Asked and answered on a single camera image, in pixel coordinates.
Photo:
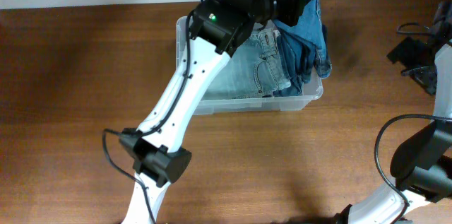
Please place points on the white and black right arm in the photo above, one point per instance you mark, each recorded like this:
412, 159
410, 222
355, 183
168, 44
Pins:
420, 171

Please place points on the blue denim shirt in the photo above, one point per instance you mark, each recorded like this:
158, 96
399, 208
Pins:
295, 89

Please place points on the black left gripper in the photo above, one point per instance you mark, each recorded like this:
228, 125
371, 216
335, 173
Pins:
292, 1

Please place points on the light blue jeans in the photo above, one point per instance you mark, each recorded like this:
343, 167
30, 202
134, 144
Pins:
254, 71

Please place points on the clear plastic storage bin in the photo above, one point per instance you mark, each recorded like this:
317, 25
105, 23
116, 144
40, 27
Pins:
312, 90

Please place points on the dark blue jeans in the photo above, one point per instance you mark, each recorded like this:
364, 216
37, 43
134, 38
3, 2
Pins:
304, 46

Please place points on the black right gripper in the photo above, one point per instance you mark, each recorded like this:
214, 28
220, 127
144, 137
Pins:
400, 52

